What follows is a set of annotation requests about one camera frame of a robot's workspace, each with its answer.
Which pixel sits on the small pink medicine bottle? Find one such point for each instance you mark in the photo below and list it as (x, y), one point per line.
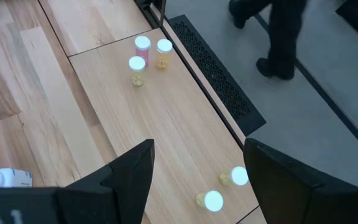
(142, 56)

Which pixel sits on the black floor vent grille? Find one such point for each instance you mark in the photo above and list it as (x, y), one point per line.
(216, 77)

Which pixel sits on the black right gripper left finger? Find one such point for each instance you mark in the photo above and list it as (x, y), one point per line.
(120, 193)

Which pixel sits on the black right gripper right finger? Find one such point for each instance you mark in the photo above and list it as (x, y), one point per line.
(284, 193)

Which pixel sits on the Tums antacid bottle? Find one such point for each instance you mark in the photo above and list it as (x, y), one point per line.
(8, 177)

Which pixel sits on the person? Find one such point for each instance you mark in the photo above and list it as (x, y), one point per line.
(283, 37)

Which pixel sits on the small orange medicine bottle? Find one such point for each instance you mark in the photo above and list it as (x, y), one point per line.
(164, 46)

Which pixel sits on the black metal shelf frame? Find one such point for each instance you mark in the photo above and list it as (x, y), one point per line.
(163, 12)

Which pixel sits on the pale yellow medicine bottle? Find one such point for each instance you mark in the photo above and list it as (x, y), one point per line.
(239, 175)
(213, 201)

